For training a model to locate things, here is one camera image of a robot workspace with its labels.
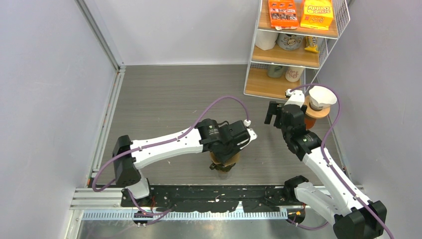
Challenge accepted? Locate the brown paper coffee filter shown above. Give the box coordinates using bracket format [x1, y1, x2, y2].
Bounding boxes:
[210, 152, 240, 167]

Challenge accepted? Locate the dark green glass dripper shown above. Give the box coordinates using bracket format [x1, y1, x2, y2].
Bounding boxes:
[210, 163, 236, 173]

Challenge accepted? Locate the wooden ring dripper holder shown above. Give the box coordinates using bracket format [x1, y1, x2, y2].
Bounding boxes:
[304, 96, 330, 119]

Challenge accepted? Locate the white paper coffee filter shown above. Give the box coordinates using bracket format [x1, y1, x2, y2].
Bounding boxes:
[309, 86, 337, 106]

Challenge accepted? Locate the clear glass dripper cone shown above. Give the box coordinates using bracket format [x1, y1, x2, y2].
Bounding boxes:
[310, 101, 330, 112]

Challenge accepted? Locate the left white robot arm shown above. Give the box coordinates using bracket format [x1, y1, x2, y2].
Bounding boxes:
[112, 119, 257, 206]

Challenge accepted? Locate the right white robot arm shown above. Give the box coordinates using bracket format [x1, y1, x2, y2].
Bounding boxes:
[264, 101, 387, 239]

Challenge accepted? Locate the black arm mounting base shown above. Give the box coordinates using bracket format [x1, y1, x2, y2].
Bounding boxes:
[135, 185, 304, 213]

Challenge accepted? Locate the glass beaker with coffee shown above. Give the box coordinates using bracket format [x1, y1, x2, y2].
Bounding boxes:
[217, 171, 231, 180]

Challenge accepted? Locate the orange glass carafe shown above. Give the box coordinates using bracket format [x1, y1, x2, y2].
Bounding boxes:
[304, 115, 316, 129]

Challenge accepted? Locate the grey green cup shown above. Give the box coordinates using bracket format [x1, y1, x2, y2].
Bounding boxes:
[267, 65, 284, 78]

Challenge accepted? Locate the white printed cup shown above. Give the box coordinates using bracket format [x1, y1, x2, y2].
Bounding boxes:
[285, 66, 305, 82]

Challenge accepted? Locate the grey printed mug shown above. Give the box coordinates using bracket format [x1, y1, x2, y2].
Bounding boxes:
[277, 33, 304, 51]

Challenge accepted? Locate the yellow snack packet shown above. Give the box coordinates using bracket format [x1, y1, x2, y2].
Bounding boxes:
[304, 36, 319, 54]

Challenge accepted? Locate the orange snack box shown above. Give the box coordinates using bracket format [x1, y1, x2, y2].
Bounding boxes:
[268, 0, 299, 30]

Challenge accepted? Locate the yellow scrub daddy box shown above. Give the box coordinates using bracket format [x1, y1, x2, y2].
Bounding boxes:
[300, 0, 334, 31]

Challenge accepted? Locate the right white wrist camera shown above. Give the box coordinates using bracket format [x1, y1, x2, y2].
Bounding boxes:
[284, 89, 305, 108]

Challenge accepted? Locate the white wire wooden shelf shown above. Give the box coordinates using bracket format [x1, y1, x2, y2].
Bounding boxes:
[243, 0, 350, 100]

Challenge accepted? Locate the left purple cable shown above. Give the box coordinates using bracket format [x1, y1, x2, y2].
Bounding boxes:
[92, 96, 251, 193]

